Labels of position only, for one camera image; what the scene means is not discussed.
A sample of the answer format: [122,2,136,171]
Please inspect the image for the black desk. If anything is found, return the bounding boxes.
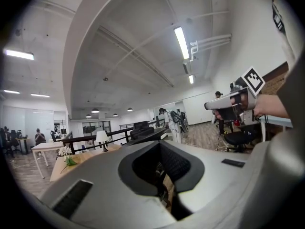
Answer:
[122,127,168,147]

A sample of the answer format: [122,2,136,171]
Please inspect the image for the light wooden desk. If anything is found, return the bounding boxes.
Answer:
[49,144,122,182]

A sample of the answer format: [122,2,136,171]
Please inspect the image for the white shade table lamp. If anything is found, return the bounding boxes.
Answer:
[95,130,109,153]

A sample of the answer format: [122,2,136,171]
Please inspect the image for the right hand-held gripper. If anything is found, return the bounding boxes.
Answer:
[204,66,266,128]

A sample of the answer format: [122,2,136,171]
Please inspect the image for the person's right forearm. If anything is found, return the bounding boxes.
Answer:
[253,94,290,119]

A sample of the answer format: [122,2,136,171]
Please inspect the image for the black metal railing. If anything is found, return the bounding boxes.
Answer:
[61,127,134,155]

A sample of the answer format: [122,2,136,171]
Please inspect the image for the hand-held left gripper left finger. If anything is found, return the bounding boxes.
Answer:
[40,139,179,229]

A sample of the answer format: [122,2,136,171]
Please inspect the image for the white flowers in vase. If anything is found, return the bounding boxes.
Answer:
[58,146,78,174]

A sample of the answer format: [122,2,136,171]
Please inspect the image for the white ceiling pipes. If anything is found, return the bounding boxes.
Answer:
[190,33,232,62]

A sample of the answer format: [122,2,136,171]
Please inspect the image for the black leather armchair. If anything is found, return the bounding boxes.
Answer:
[130,121,155,141]

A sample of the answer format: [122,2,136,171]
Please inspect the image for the small round wooden table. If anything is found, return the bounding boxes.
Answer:
[15,137,31,155]

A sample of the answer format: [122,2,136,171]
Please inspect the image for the white desk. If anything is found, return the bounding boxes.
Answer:
[259,115,294,143]

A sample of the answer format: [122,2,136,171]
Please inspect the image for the white table with metal legs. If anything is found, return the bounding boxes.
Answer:
[30,141,64,179]

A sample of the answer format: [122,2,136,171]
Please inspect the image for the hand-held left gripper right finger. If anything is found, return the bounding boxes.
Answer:
[159,139,251,216]

